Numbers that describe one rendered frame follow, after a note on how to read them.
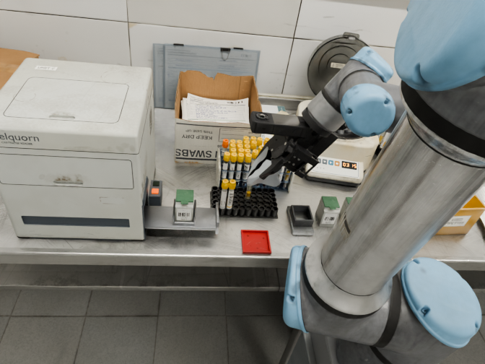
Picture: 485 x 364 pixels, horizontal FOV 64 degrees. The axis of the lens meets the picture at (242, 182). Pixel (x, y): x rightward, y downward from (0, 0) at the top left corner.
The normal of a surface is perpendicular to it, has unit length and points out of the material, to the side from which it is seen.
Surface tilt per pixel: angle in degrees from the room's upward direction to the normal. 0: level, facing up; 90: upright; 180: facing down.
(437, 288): 10
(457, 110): 96
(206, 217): 0
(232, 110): 2
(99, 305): 0
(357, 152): 90
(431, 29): 80
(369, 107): 83
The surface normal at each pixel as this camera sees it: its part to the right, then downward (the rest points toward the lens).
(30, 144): 0.07, 0.66
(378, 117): -0.12, 0.55
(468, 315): 0.29, -0.68
